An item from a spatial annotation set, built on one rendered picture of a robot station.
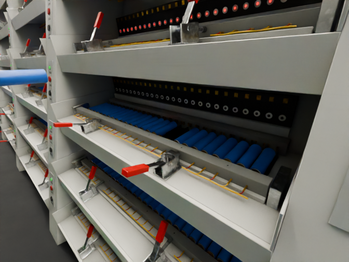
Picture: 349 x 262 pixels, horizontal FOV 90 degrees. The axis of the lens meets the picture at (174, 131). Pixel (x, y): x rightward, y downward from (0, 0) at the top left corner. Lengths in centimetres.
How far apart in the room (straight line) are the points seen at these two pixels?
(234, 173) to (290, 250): 9
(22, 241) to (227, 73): 88
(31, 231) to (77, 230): 25
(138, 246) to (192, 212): 20
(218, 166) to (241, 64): 13
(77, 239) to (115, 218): 27
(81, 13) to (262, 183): 64
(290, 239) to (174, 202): 14
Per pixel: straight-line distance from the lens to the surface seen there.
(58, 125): 45
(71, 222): 78
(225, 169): 25
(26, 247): 90
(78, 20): 67
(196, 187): 25
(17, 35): 134
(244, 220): 23
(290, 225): 20
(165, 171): 26
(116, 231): 46
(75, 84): 65
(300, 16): 26
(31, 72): 30
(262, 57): 19
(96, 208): 52
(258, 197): 25
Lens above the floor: 60
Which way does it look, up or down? 12 degrees down
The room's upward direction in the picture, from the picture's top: 8 degrees clockwise
